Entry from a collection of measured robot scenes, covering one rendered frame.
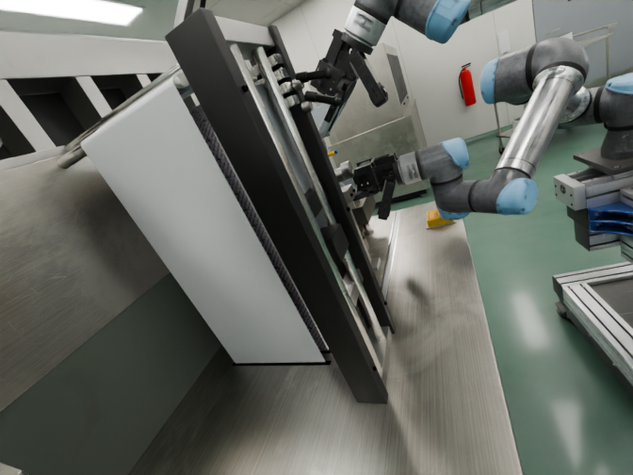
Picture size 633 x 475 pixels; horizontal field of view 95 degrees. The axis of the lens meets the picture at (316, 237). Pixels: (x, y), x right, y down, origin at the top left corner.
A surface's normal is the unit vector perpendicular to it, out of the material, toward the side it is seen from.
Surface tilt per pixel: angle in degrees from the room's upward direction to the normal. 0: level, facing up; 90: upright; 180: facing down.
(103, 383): 90
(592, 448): 0
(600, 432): 0
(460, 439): 0
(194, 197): 90
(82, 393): 90
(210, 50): 90
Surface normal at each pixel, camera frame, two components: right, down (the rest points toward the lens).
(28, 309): 0.87, -0.21
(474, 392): -0.39, -0.85
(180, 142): -0.31, 0.49
